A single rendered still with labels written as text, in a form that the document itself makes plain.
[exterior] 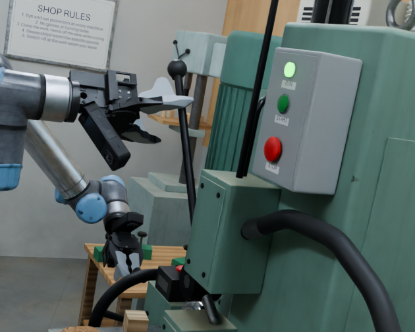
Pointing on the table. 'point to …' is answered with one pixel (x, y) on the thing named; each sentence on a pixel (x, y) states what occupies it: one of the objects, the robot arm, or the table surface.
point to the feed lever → (176, 66)
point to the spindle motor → (236, 97)
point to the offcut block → (135, 321)
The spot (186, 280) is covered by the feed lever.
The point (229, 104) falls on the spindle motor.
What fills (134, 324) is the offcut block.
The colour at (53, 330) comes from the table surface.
